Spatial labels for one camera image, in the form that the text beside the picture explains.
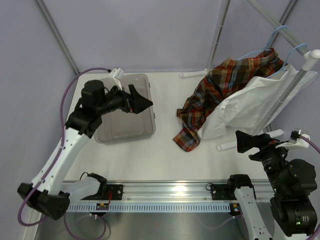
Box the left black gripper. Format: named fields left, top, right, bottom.
left=96, top=82, right=153, bottom=116

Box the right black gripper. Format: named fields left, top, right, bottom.
left=236, top=129, right=295, bottom=195

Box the red plaid shirt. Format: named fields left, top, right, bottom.
left=173, top=48, right=284, bottom=152

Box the light blue wire hanger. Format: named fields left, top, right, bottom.
left=237, top=25, right=288, bottom=61

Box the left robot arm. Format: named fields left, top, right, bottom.
left=17, top=80, right=153, bottom=220

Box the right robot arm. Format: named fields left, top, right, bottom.
left=226, top=130, right=320, bottom=240

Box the white shirt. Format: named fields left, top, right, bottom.
left=197, top=64, right=318, bottom=140

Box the grey translucent plastic bin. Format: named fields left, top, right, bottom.
left=94, top=73, right=156, bottom=145

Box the white clothes rack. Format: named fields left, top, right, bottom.
left=179, top=0, right=320, bottom=152

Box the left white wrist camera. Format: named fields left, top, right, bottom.
left=107, top=68, right=124, bottom=91

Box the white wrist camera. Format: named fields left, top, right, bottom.
left=107, top=68, right=124, bottom=91
left=275, top=128, right=310, bottom=150

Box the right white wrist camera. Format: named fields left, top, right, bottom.
left=275, top=128, right=310, bottom=150

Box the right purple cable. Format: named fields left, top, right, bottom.
left=199, top=133, right=320, bottom=230

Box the purple cable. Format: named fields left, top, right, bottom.
left=199, top=133, right=320, bottom=230
left=17, top=66, right=112, bottom=240

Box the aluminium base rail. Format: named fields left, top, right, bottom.
left=61, top=179, right=276, bottom=204

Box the white slotted cable duct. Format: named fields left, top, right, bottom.
left=67, top=202, right=231, bottom=213

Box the left aluminium frame post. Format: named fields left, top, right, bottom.
left=34, top=0, right=80, bottom=75

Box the aluminium frame post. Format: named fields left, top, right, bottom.
left=269, top=0, right=299, bottom=47
left=34, top=0, right=80, bottom=75

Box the right aluminium frame post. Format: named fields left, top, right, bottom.
left=269, top=0, right=299, bottom=47

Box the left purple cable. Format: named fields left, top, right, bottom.
left=17, top=66, right=112, bottom=240

